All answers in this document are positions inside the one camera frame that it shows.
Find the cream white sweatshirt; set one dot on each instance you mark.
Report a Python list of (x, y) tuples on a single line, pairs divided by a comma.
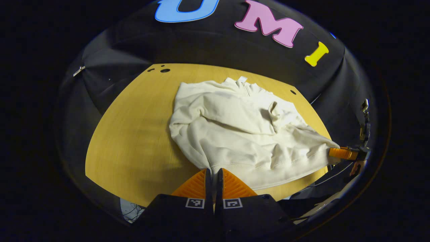
[(242, 134)]

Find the black backdrop cloth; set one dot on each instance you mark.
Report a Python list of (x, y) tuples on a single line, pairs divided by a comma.
[(221, 43)]

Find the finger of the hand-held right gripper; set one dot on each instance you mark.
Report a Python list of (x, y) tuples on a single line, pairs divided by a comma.
[(342, 153)]

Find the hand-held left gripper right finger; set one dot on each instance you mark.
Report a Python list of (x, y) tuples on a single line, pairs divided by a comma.
[(219, 198)]

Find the white cloth clip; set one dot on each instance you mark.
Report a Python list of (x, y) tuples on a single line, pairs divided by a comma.
[(79, 71)]

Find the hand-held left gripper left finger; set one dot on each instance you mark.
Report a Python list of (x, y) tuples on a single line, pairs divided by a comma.
[(209, 198)]

